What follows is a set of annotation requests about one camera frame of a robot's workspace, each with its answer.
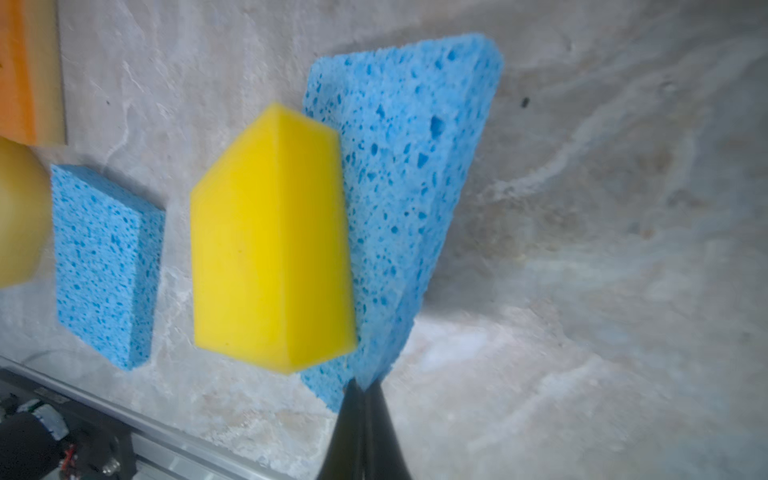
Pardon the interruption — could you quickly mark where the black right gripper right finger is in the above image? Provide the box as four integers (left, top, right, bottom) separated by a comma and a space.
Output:
364, 380, 412, 480

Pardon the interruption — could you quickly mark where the blue sponge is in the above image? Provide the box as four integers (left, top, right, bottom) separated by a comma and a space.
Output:
51, 165, 165, 371
301, 34, 504, 411

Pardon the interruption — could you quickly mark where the yellow sponge left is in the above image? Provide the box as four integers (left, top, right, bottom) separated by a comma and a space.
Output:
1, 138, 52, 288

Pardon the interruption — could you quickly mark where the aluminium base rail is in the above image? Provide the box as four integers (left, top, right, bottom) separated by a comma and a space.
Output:
1, 358, 282, 479

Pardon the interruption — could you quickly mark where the small yellow sponge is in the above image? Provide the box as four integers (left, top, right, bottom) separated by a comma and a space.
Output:
190, 103, 358, 374

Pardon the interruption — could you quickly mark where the orange sponge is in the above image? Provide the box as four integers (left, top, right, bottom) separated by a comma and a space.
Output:
1, 0, 66, 147

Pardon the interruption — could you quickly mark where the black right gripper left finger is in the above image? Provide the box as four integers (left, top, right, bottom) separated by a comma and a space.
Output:
316, 380, 365, 480

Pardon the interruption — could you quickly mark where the blue sponge back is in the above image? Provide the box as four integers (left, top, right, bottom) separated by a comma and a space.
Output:
301, 34, 504, 411

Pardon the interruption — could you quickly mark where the blue sponge front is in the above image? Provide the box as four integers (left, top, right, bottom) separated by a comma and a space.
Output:
51, 165, 165, 371

